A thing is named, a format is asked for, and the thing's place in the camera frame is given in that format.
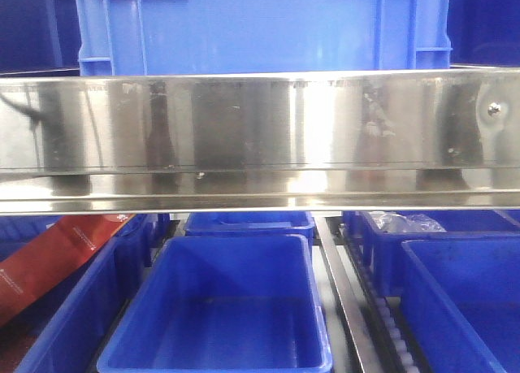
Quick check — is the large blue crate upper shelf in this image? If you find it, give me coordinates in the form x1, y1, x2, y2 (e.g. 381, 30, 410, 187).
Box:
76, 0, 451, 76

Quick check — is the blue bin centre rear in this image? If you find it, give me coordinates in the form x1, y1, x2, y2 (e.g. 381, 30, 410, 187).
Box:
184, 210, 315, 243

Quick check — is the blue bin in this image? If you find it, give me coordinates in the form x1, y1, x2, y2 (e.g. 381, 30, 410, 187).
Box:
184, 210, 315, 243
343, 210, 519, 297
97, 235, 333, 372
1, 214, 169, 372
401, 257, 519, 372

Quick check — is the blue bin centre front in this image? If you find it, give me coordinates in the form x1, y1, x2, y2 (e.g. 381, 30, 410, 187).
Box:
97, 235, 333, 372

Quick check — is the clear plastic bag in bin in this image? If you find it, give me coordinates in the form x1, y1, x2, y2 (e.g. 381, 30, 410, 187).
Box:
369, 210, 446, 233

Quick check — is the blue bin right rear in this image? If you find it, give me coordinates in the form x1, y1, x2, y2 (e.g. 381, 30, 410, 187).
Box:
343, 210, 519, 297

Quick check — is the blue bin right front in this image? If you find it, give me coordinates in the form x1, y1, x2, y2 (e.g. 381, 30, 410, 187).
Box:
401, 257, 519, 372

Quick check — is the white roller track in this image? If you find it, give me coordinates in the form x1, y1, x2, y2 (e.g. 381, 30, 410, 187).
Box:
339, 222, 421, 372

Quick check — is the blue bin left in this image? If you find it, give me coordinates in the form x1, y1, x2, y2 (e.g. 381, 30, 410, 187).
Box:
1, 214, 169, 372

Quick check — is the red package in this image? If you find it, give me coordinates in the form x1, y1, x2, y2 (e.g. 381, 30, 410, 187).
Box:
1, 214, 135, 325

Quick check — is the stainless steel shelf rail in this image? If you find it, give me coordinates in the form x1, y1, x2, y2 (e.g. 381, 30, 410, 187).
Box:
1, 67, 519, 215

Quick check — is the steel divider rail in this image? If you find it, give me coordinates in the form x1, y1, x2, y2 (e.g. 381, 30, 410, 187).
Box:
315, 217, 384, 372

